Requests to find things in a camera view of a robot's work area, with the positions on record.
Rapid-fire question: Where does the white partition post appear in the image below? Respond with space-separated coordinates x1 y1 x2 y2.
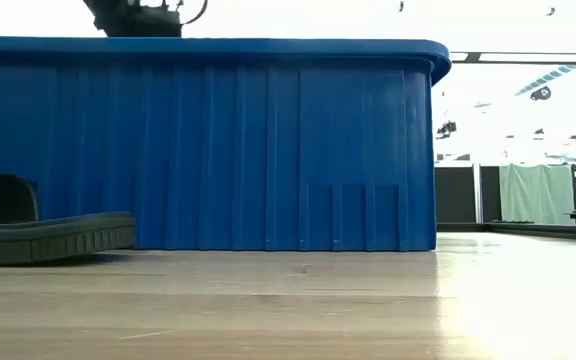
472 163 483 224

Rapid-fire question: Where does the black partition panel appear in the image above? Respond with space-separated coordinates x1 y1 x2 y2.
435 166 477 224
480 166 502 224

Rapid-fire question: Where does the teal striped ceiling band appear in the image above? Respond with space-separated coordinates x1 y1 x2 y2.
514 64 576 97

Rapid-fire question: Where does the long ceiling light strip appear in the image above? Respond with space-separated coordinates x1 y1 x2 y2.
450 51 576 66

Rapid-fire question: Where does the pale green hanging cloth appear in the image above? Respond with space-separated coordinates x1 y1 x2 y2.
498 163 576 225

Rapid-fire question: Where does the black aluminium frame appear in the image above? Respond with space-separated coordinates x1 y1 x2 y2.
436 222 576 244

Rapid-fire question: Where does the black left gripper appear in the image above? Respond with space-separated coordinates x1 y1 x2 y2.
82 0 184 39

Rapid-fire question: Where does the black foam slide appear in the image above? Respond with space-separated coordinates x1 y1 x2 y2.
0 171 137 267

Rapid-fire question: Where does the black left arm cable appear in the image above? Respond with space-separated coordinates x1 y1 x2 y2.
180 0 209 26

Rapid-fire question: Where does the dark hanging ceiling device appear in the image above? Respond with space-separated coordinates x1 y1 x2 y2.
436 120 458 141

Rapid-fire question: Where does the blue plastic bin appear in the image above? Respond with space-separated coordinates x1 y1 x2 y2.
0 35 453 252

